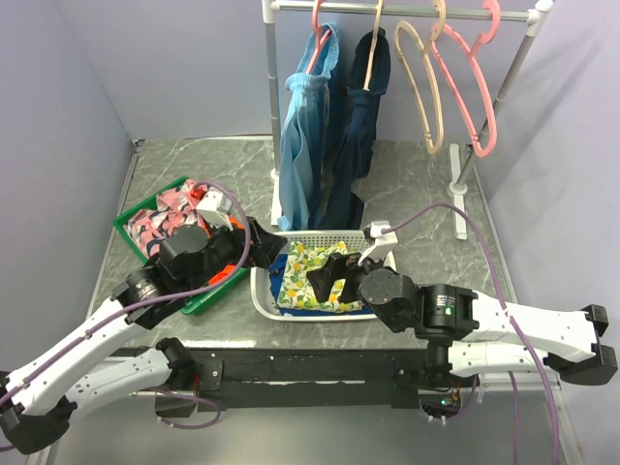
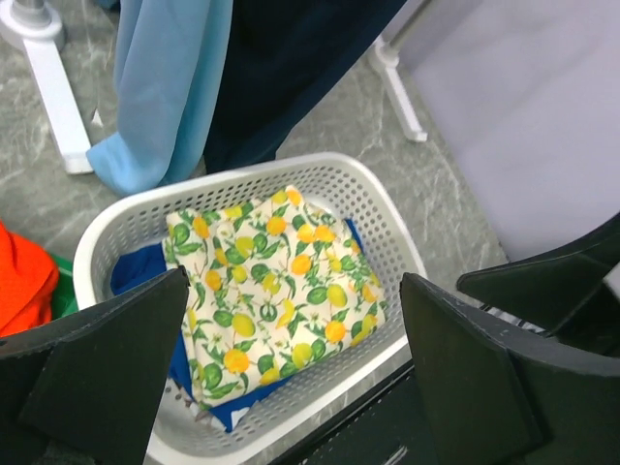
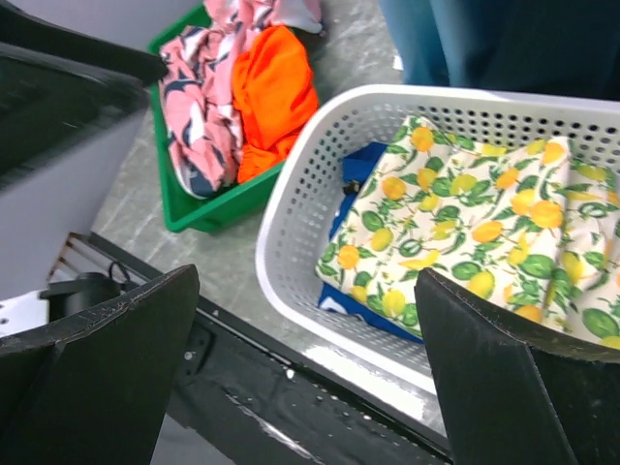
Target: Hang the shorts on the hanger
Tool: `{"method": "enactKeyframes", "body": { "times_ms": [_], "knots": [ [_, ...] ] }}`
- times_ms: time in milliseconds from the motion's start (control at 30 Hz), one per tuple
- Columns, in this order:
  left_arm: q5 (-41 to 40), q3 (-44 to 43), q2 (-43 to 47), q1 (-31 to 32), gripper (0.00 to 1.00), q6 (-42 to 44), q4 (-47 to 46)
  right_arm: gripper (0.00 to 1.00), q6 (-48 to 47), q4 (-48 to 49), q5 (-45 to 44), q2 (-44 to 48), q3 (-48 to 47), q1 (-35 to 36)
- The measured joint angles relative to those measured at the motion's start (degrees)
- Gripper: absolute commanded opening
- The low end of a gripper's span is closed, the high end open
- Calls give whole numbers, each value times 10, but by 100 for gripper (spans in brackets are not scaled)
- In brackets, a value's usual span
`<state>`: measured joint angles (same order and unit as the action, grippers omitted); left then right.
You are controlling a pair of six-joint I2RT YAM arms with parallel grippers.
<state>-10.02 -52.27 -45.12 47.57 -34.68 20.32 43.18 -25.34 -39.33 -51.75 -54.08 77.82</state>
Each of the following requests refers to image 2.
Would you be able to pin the light blue hanging shorts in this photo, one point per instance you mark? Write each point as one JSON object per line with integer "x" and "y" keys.
{"x": 169, "y": 62}

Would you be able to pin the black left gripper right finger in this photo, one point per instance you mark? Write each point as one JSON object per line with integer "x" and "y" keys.
{"x": 495, "y": 393}

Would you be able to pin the white metal clothes rack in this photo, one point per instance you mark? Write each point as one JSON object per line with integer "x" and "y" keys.
{"x": 36, "y": 29}

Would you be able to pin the orange cloth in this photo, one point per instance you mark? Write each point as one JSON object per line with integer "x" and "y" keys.
{"x": 29, "y": 277}

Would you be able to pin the navy blue hanging shorts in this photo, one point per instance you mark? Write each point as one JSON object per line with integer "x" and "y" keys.
{"x": 282, "y": 59}

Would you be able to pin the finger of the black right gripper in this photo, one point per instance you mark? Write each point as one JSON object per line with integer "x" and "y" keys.
{"x": 564, "y": 291}

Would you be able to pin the white perforated plastic basket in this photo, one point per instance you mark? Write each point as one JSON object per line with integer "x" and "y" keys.
{"x": 293, "y": 310}

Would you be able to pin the lemon print folded cloth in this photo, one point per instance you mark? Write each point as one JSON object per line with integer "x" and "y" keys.
{"x": 276, "y": 290}

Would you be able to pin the green plastic tray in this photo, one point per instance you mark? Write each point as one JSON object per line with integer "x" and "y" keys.
{"x": 64, "y": 301}

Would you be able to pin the blue folded cloth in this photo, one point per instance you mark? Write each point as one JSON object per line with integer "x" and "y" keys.
{"x": 140, "y": 271}

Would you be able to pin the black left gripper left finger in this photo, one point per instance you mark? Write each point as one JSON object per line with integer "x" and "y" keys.
{"x": 93, "y": 380}

